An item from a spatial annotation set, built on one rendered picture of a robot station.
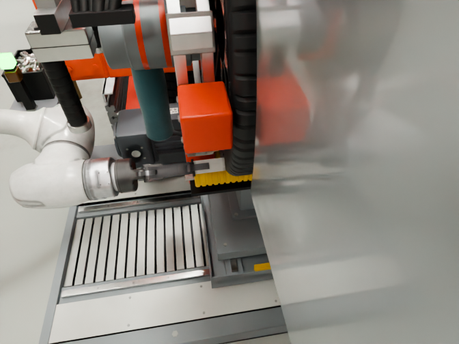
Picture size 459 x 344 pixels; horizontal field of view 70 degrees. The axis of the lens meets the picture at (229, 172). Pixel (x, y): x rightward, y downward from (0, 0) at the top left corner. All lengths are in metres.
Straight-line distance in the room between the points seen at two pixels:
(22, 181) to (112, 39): 0.33
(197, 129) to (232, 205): 0.72
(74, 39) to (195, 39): 0.20
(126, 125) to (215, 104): 0.82
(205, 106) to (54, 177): 0.38
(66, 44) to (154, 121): 0.46
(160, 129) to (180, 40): 0.56
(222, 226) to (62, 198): 0.57
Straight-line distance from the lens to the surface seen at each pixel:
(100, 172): 0.72
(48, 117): 0.84
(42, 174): 0.75
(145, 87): 0.94
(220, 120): 0.47
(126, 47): 0.73
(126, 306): 1.21
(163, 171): 0.69
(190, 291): 1.19
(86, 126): 0.70
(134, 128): 1.25
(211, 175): 0.86
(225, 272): 1.13
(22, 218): 1.69
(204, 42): 0.51
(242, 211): 1.15
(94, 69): 1.33
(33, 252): 1.55
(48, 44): 0.61
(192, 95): 0.50
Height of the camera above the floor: 1.16
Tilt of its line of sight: 46 degrees down
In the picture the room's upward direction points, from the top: 1 degrees counter-clockwise
